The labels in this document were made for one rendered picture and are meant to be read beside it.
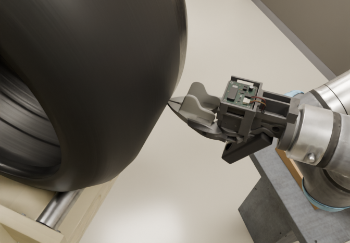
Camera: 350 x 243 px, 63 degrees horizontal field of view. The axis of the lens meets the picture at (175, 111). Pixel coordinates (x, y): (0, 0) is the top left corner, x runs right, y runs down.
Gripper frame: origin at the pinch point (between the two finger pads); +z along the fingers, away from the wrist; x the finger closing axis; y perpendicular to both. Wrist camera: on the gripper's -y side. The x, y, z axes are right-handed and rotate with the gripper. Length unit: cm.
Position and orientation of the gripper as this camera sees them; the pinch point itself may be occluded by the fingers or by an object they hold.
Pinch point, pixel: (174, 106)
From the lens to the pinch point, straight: 52.2
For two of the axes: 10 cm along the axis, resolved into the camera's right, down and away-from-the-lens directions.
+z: -9.3, -2.7, 2.3
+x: -3.6, 6.7, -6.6
